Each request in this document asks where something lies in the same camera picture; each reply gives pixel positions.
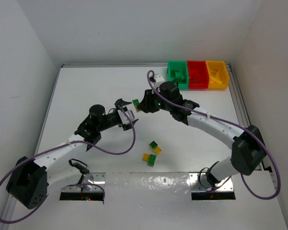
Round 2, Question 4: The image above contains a green lego plate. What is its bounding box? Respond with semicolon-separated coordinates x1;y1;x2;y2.
132;99;140;112

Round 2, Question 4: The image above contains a red rounded lego brick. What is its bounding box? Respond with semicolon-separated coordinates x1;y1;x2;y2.
190;76;201;84

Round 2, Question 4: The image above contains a long tan lego plate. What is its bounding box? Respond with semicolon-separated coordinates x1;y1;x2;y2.
210;76;223;84

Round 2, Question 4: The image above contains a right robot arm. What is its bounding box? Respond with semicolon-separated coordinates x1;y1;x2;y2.
137;81;266;188

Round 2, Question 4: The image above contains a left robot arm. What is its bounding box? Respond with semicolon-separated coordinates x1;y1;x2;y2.
6;99;137;209

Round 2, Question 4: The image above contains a green storage bin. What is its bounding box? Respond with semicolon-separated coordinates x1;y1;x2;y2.
167;60;189;90

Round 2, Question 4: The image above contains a red storage bin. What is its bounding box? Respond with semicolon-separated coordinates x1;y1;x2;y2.
187;61;209;90

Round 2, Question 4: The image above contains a green and yellow lego stack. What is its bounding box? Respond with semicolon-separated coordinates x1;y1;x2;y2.
149;141;162;155

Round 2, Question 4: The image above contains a yellow green lego block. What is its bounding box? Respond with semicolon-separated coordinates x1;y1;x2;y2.
142;153;156;167

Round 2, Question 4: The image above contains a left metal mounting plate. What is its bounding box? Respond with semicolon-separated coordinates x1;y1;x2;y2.
61;173;106;193

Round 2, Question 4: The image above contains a metal mounting plate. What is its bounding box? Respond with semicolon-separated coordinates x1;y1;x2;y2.
61;173;106;193
189;172;234;193

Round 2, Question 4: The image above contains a yellow storage bin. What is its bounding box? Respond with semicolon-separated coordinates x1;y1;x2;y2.
206;60;229;90

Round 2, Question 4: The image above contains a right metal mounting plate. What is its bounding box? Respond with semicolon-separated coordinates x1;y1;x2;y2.
189;172;234;193

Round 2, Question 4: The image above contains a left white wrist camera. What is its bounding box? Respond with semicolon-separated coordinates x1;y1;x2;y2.
118;107;137;125

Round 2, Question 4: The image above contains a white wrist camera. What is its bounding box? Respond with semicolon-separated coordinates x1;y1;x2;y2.
118;107;137;125
154;74;166;88

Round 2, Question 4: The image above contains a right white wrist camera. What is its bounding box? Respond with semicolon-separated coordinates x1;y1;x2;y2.
154;74;166;88

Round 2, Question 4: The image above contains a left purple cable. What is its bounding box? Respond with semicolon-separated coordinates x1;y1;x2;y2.
0;109;136;224

